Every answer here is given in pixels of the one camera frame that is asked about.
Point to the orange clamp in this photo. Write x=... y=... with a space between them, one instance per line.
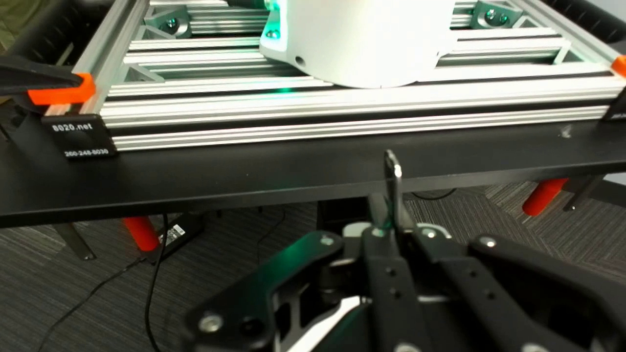
x=72 y=94

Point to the black base board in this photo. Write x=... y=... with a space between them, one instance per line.
x=37 y=184

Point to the cake spatula with black handle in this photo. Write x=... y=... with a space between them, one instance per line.
x=393 y=174

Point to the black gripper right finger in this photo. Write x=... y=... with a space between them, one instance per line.
x=569 y=301

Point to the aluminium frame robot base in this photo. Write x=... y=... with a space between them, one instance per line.
x=190 y=72

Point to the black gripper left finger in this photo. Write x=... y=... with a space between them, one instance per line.
x=270 y=307

